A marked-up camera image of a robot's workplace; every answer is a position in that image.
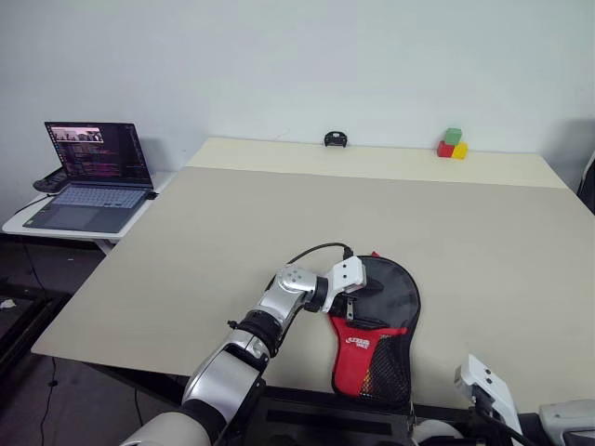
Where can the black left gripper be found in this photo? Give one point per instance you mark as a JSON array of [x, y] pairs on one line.
[[355, 304]]

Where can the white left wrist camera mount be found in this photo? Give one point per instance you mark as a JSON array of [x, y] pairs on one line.
[[348, 276]]

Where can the black office chair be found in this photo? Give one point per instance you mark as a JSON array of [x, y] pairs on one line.
[[588, 181]]

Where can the green cube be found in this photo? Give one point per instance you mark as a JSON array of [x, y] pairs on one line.
[[452, 136]]

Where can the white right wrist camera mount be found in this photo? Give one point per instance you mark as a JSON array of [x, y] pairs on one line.
[[488, 381]]

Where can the white robot torso cover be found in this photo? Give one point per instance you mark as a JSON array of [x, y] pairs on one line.
[[434, 432]]

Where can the black red paddle case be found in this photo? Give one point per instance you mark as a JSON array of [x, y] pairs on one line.
[[395, 302]]

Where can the red cube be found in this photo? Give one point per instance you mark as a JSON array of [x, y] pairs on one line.
[[445, 149]]

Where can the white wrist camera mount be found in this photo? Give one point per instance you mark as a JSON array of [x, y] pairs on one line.
[[348, 276], [488, 381]]

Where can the black game controller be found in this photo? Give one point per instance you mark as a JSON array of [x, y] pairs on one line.
[[48, 182]]

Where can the open dark laptop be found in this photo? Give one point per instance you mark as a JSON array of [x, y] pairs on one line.
[[93, 186]]

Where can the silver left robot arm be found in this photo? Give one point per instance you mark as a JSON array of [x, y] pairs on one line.
[[279, 302]]

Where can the small black plastic holder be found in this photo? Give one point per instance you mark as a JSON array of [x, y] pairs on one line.
[[335, 140]]

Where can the white side table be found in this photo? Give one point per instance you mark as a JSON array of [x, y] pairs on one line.
[[135, 223]]

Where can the white paper scrap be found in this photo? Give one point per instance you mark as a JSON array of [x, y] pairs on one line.
[[7, 304]]

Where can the yellow cube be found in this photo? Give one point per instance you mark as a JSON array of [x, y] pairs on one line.
[[460, 152]]

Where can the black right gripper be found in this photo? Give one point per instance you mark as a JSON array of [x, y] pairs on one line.
[[483, 411]]

